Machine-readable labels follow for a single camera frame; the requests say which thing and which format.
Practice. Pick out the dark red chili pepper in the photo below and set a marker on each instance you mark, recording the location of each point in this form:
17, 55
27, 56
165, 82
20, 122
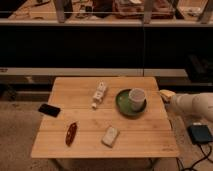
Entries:
71, 132

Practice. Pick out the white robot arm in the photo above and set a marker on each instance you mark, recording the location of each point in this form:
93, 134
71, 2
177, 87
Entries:
198, 105

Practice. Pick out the green ceramic bowl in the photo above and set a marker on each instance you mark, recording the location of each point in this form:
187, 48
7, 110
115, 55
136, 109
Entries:
123, 104

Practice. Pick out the white ceramic cup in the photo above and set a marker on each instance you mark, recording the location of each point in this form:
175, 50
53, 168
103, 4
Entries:
136, 97

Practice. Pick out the black power box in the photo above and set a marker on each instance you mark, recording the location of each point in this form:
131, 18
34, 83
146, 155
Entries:
200, 134

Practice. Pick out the black smartphone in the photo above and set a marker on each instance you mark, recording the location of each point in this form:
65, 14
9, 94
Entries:
49, 110

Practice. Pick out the white squeeze bottle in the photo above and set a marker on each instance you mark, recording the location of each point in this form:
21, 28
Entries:
99, 94

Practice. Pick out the wooden folding table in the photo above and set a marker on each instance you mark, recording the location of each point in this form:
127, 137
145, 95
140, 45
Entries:
149, 136

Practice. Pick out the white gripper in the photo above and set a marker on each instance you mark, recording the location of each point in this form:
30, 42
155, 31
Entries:
167, 96

